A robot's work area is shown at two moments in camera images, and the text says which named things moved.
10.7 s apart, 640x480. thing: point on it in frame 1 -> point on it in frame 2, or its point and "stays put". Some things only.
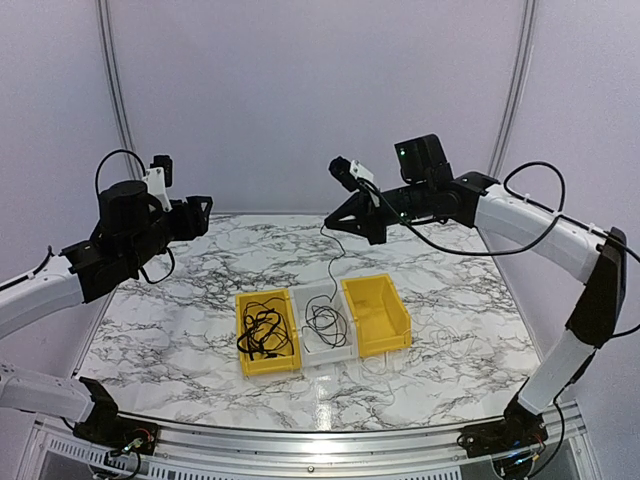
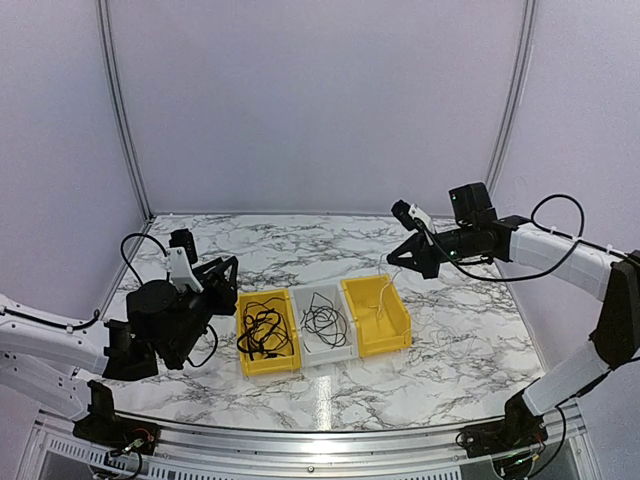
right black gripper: [367, 224] -> [422, 261]
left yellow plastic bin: [268, 331] stays put
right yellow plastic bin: [383, 322] stays put
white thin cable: [435, 334] stays put
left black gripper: [186, 228] -> [214, 280]
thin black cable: [266, 331] stays put
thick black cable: [257, 331] stays put
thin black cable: [326, 322] stays put
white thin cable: [376, 367] -> [384, 287]
